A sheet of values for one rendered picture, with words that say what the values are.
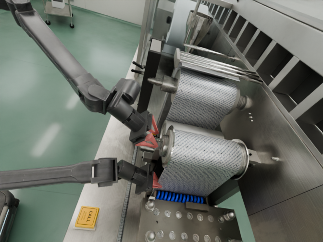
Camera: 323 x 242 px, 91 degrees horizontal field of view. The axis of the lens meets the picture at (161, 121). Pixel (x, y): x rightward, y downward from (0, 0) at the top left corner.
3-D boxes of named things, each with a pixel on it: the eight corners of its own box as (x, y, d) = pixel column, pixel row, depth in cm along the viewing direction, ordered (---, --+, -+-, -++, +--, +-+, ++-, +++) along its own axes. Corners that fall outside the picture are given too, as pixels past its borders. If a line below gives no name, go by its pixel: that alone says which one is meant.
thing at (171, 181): (152, 189, 67) (164, 169, 54) (204, 197, 71) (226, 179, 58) (152, 190, 67) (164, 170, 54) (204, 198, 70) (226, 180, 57)
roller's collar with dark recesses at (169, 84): (160, 85, 70) (164, 72, 66) (173, 88, 71) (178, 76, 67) (159, 93, 66) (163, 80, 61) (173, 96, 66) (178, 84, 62)
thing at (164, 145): (158, 160, 54) (159, 143, 60) (164, 161, 54) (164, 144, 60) (164, 147, 49) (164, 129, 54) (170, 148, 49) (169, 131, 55)
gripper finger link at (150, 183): (154, 200, 62) (135, 193, 58) (155, 182, 67) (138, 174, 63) (167, 196, 59) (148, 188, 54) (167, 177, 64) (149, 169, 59)
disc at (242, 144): (219, 149, 69) (241, 131, 57) (220, 149, 69) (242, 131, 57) (225, 184, 60) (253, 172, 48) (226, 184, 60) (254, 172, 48)
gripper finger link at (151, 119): (149, 148, 56) (130, 134, 51) (150, 132, 61) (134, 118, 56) (165, 141, 54) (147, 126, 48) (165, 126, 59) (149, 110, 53)
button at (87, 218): (82, 207, 66) (81, 205, 64) (99, 209, 67) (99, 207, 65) (75, 226, 61) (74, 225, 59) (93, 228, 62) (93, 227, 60)
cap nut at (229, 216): (222, 211, 66) (228, 207, 63) (230, 211, 67) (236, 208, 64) (224, 221, 64) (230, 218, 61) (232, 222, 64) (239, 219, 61)
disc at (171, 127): (163, 138, 65) (174, 116, 53) (164, 138, 65) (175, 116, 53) (160, 174, 56) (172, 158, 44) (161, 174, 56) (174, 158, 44)
